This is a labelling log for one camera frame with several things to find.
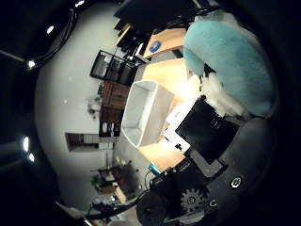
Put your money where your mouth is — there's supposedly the brown wooden cabinet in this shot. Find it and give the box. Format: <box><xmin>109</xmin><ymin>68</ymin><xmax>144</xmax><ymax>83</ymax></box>
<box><xmin>99</xmin><ymin>80</ymin><xmax>131</xmax><ymax>124</ymax></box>

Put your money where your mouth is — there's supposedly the light blue plush toy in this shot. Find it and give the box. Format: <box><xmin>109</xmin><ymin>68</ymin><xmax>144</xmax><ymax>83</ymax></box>
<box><xmin>182</xmin><ymin>20</ymin><xmax>277</xmax><ymax>118</ymax></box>

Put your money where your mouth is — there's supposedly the green potted plant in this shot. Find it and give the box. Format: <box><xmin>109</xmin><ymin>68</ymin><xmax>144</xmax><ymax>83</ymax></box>
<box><xmin>86</xmin><ymin>93</ymin><xmax>103</xmax><ymax>120</ymax></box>
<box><xmin>89</xmin><ymin>173</ymin><xmax>118</xmax><ymax>193</ymax></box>

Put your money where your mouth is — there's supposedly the cardboard box with blue sticker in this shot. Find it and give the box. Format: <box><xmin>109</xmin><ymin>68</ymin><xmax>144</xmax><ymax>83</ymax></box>
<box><xmin>143</xmin><ymin>27</ymin><xmax>188</xmax><ymax>59</ymax></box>

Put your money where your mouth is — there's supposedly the black metal wire rack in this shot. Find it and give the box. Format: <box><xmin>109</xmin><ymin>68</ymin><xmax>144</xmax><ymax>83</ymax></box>
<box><xmin>89</xmin><ymin>49</ymin><xmax>143</xmax><ymax>87</ymax></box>

